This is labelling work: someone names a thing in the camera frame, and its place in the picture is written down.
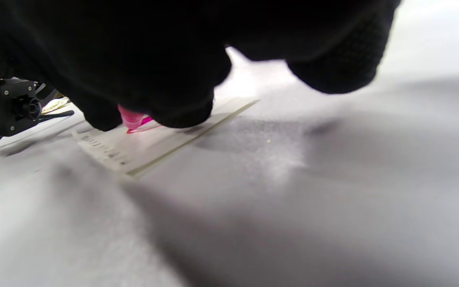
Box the person's right hand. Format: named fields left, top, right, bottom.
left=0, top=0, right=402, bottom=132

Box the pink glitter glue pen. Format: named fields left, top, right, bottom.
left=118, top=104, right=155, bottom=131

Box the lined paper with heart outline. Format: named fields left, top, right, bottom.
left=72, top=97, right=260, bottom=178

